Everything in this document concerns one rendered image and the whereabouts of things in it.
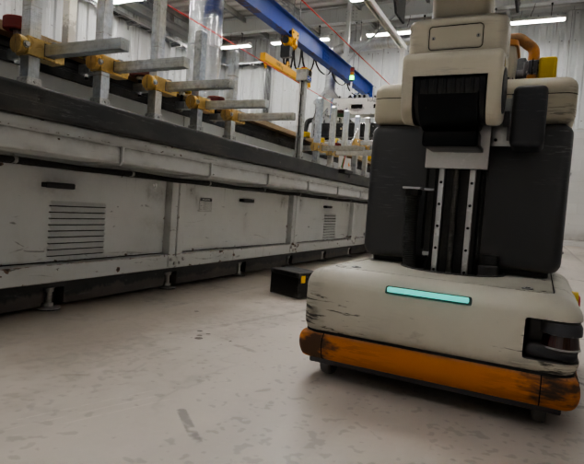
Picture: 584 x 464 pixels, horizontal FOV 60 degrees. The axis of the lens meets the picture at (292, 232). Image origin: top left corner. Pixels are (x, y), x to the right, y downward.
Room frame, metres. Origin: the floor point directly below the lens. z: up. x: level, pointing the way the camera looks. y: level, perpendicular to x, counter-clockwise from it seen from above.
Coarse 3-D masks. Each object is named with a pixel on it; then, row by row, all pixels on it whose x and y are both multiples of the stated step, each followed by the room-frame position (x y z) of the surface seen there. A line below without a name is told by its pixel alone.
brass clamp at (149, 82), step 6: (144, 78) 1.81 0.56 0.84; (150, 78) 1.79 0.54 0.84; (156, 78) 1.81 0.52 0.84; (162, 78) 1.84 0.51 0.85; (144, 84) 1.81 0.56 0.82; (150, 84) 1.79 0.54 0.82; (156, 84) 1.80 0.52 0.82; (162, 84) 1.84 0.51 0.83; (162, 90) 1.84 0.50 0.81; (168, 96) 1.91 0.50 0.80; (174, 96) 1.90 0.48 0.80
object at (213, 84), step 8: (200, 80) 1.79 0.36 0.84; (208, 80) 1.77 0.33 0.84; (216, 80) 1.76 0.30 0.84; (224, 80) 1.74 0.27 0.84; (232, 80) 1.75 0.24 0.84; (136, 88) 1.91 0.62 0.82; (144, 88) 1.90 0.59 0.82; (168, 88) 1.85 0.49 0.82; (176, 88) 1.83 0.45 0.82; (184, 88) 1.81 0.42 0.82; (192, 88) 1.80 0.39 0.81; (200, 88) 1.79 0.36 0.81; (208, 88) 1.78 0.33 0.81; (216, 88) 1.77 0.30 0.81; (224, 88) 1.76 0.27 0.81; (232, 88) 1.75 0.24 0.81
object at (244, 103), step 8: (176, 104) 2.14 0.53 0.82; (184, 104) 2.12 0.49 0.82; (208, 104) 2.07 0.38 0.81; (216, 104) 2.05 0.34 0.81; (224, 104) 2.04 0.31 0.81; (232, 104) 2.02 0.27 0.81; (240, 104) 2.00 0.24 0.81; (248, 104) 1.99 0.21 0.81; (256, 104) 1.97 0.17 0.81; (264, 104) 1.96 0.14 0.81
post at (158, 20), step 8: (160, 0) 1.82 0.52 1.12; (160, 8) 1.82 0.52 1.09; (160, 16) 1.82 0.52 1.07; (152, 24) 1.83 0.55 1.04; (160, 24) 1.82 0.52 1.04; (152, 32) 1.83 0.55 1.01; (160, 32) 1.82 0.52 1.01; (152, 40) 1.83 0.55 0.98; (160, 40) 1.83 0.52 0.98; (152, 48) 1.83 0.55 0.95; (160, 48) 1.83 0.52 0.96; (152, 56) 1.83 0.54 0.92; (160, 56) 1.83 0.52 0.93; (152, 72) 1.83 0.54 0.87; (160, 72) 1.84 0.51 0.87; (152, 96) 1.82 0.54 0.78; (160, 96) 1.84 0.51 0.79; (152, 104) 1.82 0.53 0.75; (160, 104) 1.84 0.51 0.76; (152, 112) 1.82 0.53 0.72; (160, 112) 1.85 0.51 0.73
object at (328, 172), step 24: (0, 96) 1.28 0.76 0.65; (24, 96) 1.33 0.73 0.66; (48, 96) 1.40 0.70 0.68; (72, 96) 1.47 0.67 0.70; (48, 120) 1.45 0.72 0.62; (72, 120) 1.47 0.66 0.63; (96, 120) 1.55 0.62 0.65; (120, 120) 1.64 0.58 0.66; (144, 120) 1.74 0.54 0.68; (168, 144) 1.87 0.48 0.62; (192, 144) 1.99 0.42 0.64; (216, 144) 2.14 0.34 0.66; (240, 144) 2.31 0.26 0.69; (288, 168) 2.77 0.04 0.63; (312, 168) 3.06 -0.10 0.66; (336, 168) 3.43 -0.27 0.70
